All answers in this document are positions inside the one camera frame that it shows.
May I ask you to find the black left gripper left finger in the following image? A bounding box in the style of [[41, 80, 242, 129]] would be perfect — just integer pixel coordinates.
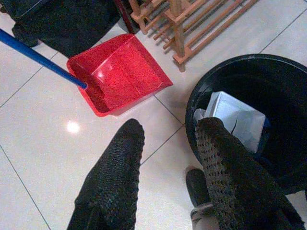
[[67, 118, 146, 230]]

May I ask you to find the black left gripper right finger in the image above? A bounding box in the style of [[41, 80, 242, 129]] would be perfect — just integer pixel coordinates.
[[195, 117, 305, 230]]

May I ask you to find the black round rubbish bin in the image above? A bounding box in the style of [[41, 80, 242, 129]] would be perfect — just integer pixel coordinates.
[[185, 54, 307, 195]]

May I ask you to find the white paper box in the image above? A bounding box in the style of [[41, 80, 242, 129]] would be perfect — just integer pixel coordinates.
[[205, 91, 267, 153]]

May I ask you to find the crumpled white paper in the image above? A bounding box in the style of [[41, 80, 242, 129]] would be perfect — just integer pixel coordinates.
[[193, 108, 210, 123]]

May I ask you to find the dark red board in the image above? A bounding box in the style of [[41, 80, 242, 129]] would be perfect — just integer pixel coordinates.
[[114, 0, 141, 35]]

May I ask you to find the black bag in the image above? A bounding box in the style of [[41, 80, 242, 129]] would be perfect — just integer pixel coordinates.
[[0, 0, 123, 58]]

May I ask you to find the wooden slatted rack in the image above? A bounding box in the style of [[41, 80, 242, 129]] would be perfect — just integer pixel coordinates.
[[128, 0, 261, 65]]

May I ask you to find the red dustpan with blue handle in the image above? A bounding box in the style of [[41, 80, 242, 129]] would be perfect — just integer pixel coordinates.
[[0, 28, 174, 118]]

